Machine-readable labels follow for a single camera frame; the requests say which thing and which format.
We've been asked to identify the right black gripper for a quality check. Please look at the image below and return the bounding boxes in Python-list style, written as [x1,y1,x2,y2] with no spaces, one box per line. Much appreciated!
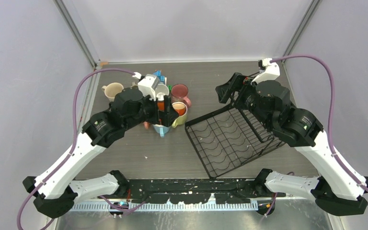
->
[215,71,271,128]

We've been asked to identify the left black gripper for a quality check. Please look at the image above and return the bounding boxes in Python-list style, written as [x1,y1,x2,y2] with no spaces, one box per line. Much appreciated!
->
[124,91,179,131]

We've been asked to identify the small orange cup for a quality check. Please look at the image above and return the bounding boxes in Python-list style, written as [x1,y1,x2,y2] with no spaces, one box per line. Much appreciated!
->
[172,102,187,116]

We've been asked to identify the lime green mug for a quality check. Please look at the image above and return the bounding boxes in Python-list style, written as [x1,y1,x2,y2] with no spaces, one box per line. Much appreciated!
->
[172,108,188,128]

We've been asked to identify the orange mug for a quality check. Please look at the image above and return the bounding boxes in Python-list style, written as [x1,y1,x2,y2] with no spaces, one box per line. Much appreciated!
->
[157,94,165,111]

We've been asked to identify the light blue faceted mug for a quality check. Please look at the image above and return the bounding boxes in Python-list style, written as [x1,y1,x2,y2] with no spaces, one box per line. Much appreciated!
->
[152,125,170,138]

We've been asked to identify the black wire dish rack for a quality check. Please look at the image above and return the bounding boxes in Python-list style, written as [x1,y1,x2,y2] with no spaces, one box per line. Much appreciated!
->
[184,72,286,179]

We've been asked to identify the cream patterned mug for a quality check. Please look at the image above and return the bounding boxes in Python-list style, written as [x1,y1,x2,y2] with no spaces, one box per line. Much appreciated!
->
[102,82,124,102]

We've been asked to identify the small beige cup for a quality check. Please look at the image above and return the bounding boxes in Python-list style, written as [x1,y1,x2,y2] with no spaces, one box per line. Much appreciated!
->
[131,82,138,89]

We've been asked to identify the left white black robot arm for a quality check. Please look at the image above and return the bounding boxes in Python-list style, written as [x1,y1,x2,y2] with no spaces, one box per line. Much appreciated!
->
[23,88,179,219]

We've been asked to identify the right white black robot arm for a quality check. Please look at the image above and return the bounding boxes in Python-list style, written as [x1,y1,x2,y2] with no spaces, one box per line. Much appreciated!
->
[215,73,368,216]

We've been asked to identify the blue white toy house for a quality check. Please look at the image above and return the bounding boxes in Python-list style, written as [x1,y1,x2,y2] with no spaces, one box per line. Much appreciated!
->
[153,70,167,85]

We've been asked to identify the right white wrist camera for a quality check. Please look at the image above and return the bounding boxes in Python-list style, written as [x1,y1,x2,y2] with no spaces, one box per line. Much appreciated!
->
[252,58,280,84]

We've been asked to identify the aluminium rail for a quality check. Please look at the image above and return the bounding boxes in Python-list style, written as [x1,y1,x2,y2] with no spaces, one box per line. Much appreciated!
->
[70,195,259,212]

